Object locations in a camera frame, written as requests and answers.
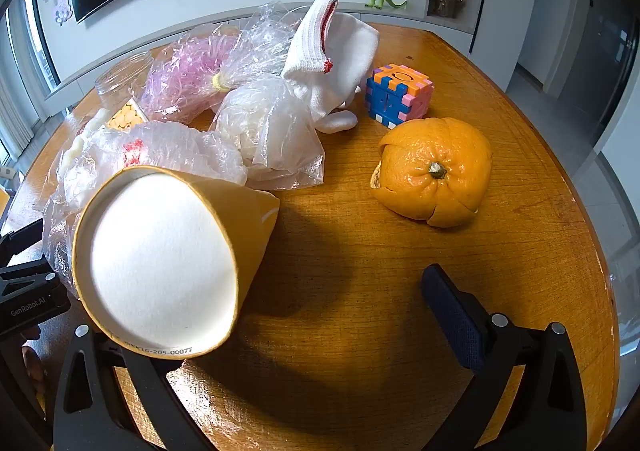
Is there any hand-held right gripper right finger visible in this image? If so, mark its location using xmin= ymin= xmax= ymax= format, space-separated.
xmin=421 ymin=263 xmax=588 ymax=451

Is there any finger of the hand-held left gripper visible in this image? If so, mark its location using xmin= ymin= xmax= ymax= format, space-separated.
xmin=0 ymin=220 xmax=57 ymax=284

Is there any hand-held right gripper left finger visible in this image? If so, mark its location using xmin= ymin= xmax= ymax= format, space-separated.
xmin=52 ymin=323 xmax=217 ymax=451

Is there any yellow paper cup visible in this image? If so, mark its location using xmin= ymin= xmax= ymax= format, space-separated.
xmin=71 ymin=166 xmax=281 ymax=361

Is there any colourful puzzle cube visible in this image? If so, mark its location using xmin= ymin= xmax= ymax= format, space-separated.
xmin=364 ymin=63 xmax=434 ymax=130

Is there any white foam strip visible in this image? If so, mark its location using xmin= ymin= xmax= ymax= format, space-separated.
xmin=60 ymin=108 xmax=108 ymax=177

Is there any orange peel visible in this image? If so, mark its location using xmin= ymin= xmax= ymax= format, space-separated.
xmin=369 ymin=117 xmax=493 ymax=228

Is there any orange patterned packet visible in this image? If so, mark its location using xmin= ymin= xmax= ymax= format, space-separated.
xmin=106 ymin=98 xmax=150 ymax=132

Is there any clear bag with red print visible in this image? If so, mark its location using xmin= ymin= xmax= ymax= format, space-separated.
xmin=42 ymin=121 xmax=248 ymax=284

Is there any white low cabinet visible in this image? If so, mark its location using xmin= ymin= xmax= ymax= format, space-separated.
xmin=47 ymin=1 xmax=476 ymax=119

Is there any clear glass jar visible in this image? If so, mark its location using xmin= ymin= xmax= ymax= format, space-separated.
xmin=94 ymin=51 xmax=153 ymax=104

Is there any clear bag with pink shreds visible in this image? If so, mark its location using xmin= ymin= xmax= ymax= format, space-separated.
xmin=137 ymin=1 xmax=303 ymax=124

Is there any clear bag with white filling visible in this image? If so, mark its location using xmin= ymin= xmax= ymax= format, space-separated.
xmin=210 ymin=76 xmax=326 ymax=192

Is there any white work glove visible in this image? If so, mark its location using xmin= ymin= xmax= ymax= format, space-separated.
xmin=281 ymin=0 xmax=381 ymax=134

